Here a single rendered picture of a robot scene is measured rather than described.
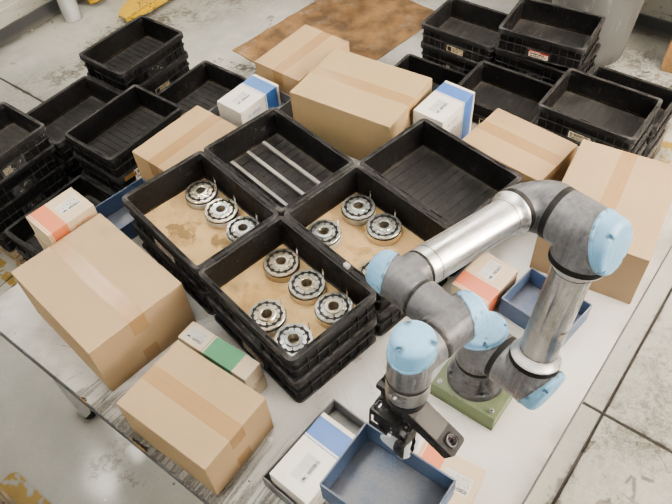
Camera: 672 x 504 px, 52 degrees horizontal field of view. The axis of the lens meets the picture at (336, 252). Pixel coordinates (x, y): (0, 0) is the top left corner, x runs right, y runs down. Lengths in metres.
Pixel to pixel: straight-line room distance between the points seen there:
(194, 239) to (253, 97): 0.67
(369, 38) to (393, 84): 1.90
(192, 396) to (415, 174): 0.99
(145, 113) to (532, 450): 2.16
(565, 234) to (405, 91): 1.18
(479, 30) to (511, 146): 1.50
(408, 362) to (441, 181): 1.21
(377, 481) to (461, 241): 0.49
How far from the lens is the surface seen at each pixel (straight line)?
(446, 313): 1.11
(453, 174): 2.21
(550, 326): 1.51
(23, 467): 2.86
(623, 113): 3.12
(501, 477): 1.80
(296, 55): 2.69
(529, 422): 1.88
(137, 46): 3.63
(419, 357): 1.04
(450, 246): 1.23
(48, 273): 2.07
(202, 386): 1.76
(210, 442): 1.69
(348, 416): 1.83
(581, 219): 1.36
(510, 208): 1.35
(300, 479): 1.69
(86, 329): 1.90
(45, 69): 4.61
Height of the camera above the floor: 2.35
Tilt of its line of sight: 50 degrees down
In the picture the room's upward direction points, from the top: 5 degrees counter-clockwise
